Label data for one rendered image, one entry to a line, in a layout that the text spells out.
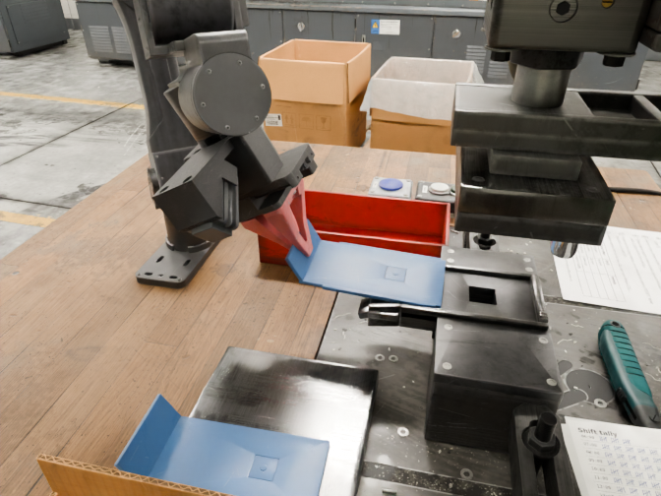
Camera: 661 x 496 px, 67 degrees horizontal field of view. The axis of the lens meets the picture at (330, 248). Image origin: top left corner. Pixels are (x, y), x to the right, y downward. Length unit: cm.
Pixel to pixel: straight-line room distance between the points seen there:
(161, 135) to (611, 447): 56
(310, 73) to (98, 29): 389
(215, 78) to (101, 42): 596
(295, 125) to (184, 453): 249
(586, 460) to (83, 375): 47
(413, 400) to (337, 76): 230
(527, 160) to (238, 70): 21
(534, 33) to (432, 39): 459
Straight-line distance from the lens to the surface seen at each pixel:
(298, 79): 275
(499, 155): 38
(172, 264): 71
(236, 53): 38
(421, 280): 51
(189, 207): 40
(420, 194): 83
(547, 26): 37
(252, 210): 47
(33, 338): 67
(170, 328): 62
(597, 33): 37
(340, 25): 508
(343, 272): 51
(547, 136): 39
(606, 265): 79
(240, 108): 38
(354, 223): 77
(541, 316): 50
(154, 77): 66
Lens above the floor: 129
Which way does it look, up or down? 32 degrees down
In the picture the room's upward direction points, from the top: straight up
